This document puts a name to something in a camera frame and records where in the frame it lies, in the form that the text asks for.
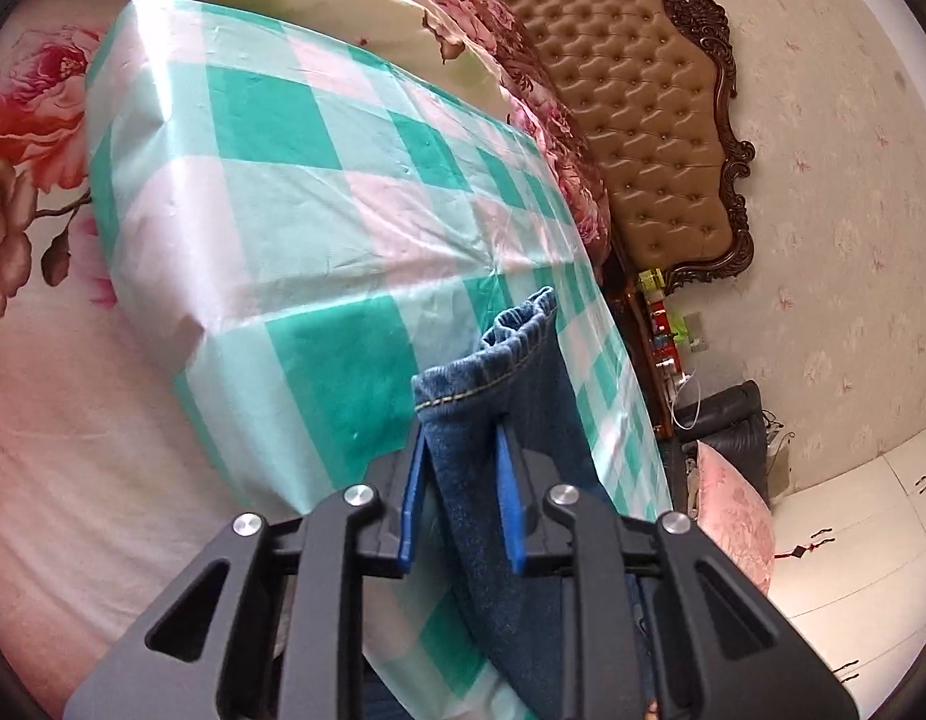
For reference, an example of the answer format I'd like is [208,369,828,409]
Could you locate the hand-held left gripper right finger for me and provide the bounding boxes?
[495,424,861,720]

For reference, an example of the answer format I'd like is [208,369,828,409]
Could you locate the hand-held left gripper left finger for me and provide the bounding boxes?
[61,431,434,720]

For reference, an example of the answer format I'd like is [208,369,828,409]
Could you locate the blue denim pants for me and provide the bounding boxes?
[412,286,659,720]

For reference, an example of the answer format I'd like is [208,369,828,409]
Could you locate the dark wooden nightstand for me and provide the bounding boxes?
[616,262,696,443]

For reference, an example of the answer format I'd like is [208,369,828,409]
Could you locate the large pink floral pillow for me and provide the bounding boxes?
[691,441,777,601]

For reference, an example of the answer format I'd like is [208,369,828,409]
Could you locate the black leather armchair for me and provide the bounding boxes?
[676,381,771,511]

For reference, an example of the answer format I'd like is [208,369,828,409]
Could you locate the red knot ornament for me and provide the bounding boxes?
[776,529,831,562]

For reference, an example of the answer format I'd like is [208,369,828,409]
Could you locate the teal white checked tablecloth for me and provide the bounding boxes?
[83,0,675,698]

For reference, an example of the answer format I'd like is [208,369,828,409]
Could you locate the white wardrobe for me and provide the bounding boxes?
[763,427,926,720]

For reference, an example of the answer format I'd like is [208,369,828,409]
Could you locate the tufted leather carved headboard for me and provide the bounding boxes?
[455,0,756,293]

